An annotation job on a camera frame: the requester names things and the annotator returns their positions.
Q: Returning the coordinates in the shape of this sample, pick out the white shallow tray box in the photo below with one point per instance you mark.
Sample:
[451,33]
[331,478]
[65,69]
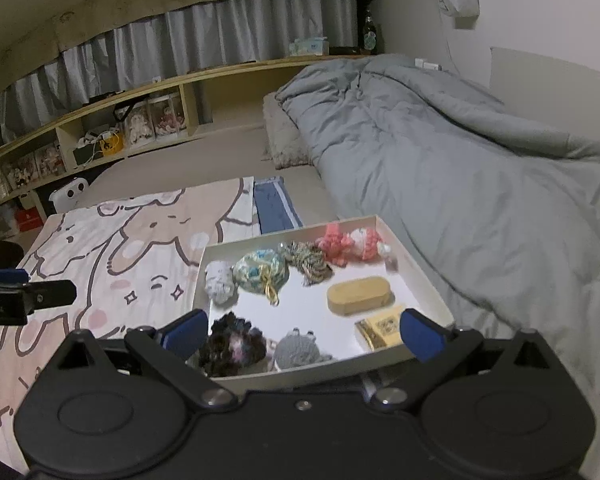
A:
[307,309]

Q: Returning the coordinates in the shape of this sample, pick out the grey curtain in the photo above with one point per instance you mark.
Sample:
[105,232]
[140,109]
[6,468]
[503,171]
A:
[171,44]

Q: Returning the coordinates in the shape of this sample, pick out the doll in clear case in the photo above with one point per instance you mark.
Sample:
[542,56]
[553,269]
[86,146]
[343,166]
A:
[138,126]

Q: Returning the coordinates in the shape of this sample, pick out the beige fluffy pillow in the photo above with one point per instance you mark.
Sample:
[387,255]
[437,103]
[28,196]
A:
[285,143]

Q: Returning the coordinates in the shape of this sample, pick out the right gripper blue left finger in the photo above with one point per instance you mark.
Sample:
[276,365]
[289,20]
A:
[177,340]

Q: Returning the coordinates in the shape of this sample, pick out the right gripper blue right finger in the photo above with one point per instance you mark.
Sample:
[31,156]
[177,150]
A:
[422,336]

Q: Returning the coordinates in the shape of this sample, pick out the light blue crochet toy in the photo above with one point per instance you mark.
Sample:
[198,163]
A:
[219,282]

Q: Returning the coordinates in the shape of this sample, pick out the white pink crochet doll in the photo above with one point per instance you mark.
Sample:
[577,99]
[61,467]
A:
[366,244]

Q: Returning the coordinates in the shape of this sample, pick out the cartoon rabbit blanket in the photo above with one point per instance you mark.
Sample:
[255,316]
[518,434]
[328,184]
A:
[134,262]

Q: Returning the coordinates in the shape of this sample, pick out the dark glass bottle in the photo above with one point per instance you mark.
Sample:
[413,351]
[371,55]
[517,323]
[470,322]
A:
[369,34]

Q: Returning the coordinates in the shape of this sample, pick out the grey duvet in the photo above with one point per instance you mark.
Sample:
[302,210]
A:
[501,212]

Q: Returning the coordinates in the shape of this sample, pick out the wooden oval box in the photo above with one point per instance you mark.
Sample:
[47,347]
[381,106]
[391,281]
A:
[359,295]

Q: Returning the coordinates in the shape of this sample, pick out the blue yellow crochet pouch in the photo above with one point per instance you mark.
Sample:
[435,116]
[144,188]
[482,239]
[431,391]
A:
[263,272]

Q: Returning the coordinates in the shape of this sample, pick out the tissue box on shelf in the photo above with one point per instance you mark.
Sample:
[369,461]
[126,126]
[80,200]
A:
[315,46]

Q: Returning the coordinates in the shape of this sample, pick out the grey crochet mouse toy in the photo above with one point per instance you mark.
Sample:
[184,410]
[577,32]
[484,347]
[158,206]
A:
[298,349]

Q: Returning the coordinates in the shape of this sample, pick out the white panda device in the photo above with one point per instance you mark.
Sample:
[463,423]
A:
[65,198]

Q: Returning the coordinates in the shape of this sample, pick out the red box on floor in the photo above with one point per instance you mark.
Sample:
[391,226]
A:
[28,219]

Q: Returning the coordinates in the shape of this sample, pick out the wooden headboard shelf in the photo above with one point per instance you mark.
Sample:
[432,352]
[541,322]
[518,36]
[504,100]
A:
[217,99]

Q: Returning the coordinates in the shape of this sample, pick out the multicolour crochet piece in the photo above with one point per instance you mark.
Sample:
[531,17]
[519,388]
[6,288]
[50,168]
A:
[308,260]

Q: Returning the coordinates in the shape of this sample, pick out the dark crochet yarn toy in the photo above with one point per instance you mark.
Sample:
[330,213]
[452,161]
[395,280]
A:
[233,345]

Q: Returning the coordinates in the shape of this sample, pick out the yellow tissue pack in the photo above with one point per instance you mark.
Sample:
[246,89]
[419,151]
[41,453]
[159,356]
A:
[380,330]

